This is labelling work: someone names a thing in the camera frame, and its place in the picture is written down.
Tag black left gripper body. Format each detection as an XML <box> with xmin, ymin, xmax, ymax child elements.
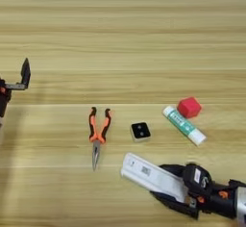
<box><xmin>0</xmin><ymin>78</ymin><xmax>13</xmax><ymax>119</ymax></box>

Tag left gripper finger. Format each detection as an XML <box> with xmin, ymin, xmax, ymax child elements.
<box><xmin>4</xmin><ymin>57</ymin><xmax>32</xmax><ymax>91</ymax></box>

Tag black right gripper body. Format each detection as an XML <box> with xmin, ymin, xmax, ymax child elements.
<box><xmin>190</xmin><ymin>178</ymin><xmax>240</xmax><ymax>221</ymax></box>

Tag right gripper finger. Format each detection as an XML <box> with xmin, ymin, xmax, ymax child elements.
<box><xmin>159</xmin><ymin>163</ymin><xmax>194</xmax><ymax>178</ymax></box>
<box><xmin>149</xmin><ymin>189</ymin><xmax>200</xmax><ymax>221</ymax></box>

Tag white USB modem dongle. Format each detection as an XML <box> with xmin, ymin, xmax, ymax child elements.
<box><xmin>120</xmin><ymin>152</ymin><xmax>190</xmax><ymax>204</ymax></box>

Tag small black square box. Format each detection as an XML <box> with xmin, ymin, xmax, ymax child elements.
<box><xmin>130</xmin><ymin>121</ymin><xmax>152</xmax><ymax>143</ymax></box>

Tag green white glue stick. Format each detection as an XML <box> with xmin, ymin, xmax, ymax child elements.
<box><xmin>161</xmin><ymin>105</ymin><xmax>208</xmax><ymax>147</ymax></box>

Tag red cube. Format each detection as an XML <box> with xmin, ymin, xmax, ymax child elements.
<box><xmin>176</xmin><ymin>96</ymin><xmax>203</xmax><ymax>120</ymax></box>

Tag orange black needle-nose pliers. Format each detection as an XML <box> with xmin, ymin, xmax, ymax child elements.
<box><xmin>87</xmin><ymin>106</ymin><xmax>112</xmax><ymax>172</ymax></box>

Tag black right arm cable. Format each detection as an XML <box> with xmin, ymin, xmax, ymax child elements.
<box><xmin>228</xmin><ymin>178</ymin><xmax>246</xmax><ymax>189</ymax></box>

